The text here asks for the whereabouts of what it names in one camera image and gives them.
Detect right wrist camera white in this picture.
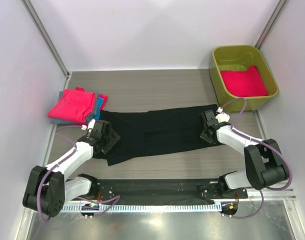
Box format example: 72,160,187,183
215,107,230,123

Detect aluminium frame rail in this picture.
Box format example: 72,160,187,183
246,188,297,201

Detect slotted cable duct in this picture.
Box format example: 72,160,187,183
60,202,222,213

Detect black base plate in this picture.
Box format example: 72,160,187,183
83,178,248,206

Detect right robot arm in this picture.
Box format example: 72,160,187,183
199,110,291,198

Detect black t-shirt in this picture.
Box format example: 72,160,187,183
93,104,218,166

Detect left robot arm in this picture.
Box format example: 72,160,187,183
22,119,121,218

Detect blue folded t-shirt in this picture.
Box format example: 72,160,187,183
91,96,104,120

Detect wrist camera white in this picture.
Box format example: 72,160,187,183
215,107,230,123
81,119,96,131

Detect olive green plastic bin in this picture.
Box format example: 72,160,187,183
210,45,279,112

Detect pink t-shirt in bin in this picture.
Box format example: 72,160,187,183
220,65,268,98

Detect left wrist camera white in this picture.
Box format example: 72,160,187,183
81,119,96,131

